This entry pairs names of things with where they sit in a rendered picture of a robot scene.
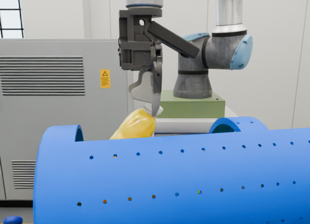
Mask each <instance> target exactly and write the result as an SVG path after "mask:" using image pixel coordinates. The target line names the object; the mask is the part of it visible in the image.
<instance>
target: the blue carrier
mask: <svg viewBox="0 0 310 224"><path fill-rule="evenodd" d="M234 131H235V132H234ZM202 150H204V151H202ZM114 156H116V157H114ZM276 184H277V185H276ZM261 185H262V186H261ZM241 187H243V188H242V189H241ZM220 189H222V190H221V191H220ZM198 191H200V193H199V194H198ZM153 195H155V197H154V198H152V196H153ZM129 197H131V200H128V198H129ZM104 200H106V201H107V202H106V203H104V202H103V201H104ZM78 202H80V203H81V205H80V206H79V205H78ZM33 222H34V224H310V127H307V128H292V129H276V130H269V129H268V128H267V127H266V126H265V125H264V124H263V123H262V122H261V121H260V120H258V119H256V118H254V117H251V116H241V117H222V118H219V119H217V120H216V121H215V122H214V123H213V125H212V127H211V129H210V131H209V133H208V134H193V135H177V136H162V137H146V138H131V139H109V140H94V141H84V139H83V132H82V129H81V126H80V125H65V126H51V127H49V128H48V129H47V130H46V131H45V132H44V134H43V136H42V139H41V141H40V145H39V149H38V153H37V158H36V167H35V175H34V188H33Z"/></svg>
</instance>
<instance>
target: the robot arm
mask: <svg viewBox="0 0 310 224"><path fill-rule="evenodd" d="M125 6H126V8H128V10H119V39H118V45H119V48H118V52H119V67H121V69H123V70H131V71H139V74H138V81H137V82H135V83H133V84H131V85H129V88H128V91H129V92H130V93H131V97H132V98H133V99H135V100H138V101H143V102H147V103H151V104H152V116H156V114H157V112H158V110H159V108H160V102H161V88H162V62H163V53H162V45H161V44H162V43H163V44H165V45H166V46H168V47H170V48H171V49H173V50H175V51H177V52H178V77H177V80H176V83H175V86H174V89H173V96H174V97H178V98H187V99H202V98H209V97H212V93H213V91H212V87H211V84H210V80H209V69H225V70H241V69H244V68H245V67H246V66H247V64H248V63H249V60H250V57H251V53H252V48H253V38H252V35H249V34H247V28H246V27H245V26H244V25H243V23H242V17H243V0H215V9H216V27H215V28H214V29H213V30H212V36H210V34H209V33H208V32H201V33H193V34H188V35H184V36H182V37H180V36H178V35H177V34H175V33H173V32H172V31H170V30H169V29H167V28H165V27H164V26H162V25H160V24H158V23H157V22H155V21H152V18H160V17H162V9H161V8H163V0H125ZM140 20H142V21H143V22H144V25H141V24H140Z"/></svg>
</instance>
